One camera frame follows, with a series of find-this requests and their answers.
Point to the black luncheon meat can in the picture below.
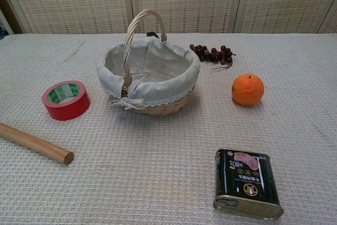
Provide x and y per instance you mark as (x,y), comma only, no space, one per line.
(247,183)

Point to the orange fruit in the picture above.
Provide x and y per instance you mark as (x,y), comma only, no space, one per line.
(247,89)

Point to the wooden rolling pin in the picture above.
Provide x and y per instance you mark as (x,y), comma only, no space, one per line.
(34,142)

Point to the white woven tablecloth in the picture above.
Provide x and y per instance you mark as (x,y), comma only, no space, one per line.
(158,156)

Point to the red tape roll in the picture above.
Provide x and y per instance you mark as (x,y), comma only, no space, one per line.
(65,111)

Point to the dark red grape bunch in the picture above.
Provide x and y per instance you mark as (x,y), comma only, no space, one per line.
(214,55)

